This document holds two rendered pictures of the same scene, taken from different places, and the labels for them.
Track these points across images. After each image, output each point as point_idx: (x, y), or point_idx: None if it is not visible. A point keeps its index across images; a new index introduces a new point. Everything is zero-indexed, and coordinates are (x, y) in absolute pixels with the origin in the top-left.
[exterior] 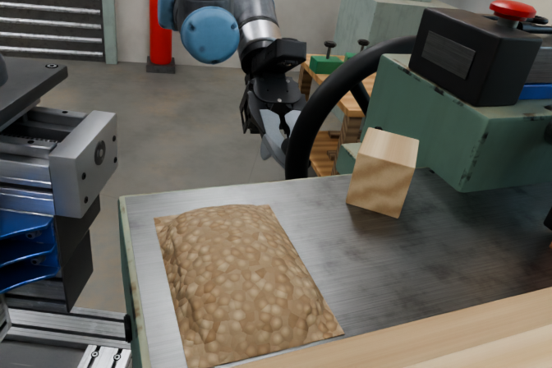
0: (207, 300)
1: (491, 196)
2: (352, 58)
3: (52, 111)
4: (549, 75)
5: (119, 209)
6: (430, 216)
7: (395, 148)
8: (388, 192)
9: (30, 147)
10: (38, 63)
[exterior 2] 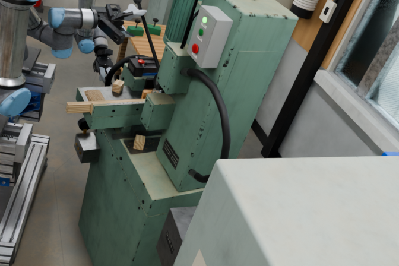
0: (92, 98)
1: (137, 91)
2: (122, 59)
3: (38, 63)
4: (149, 72)
5: (78, 89)
6: (124, 93)
7: (119, 82)
8: (117, 89)
9: (38, 74)
10: (32, 47)
